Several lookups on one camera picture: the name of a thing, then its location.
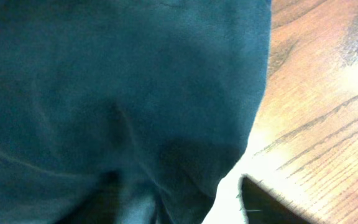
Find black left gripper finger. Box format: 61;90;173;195
241;175;311;224

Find dark blue denim shorts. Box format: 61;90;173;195
0;0;272;223

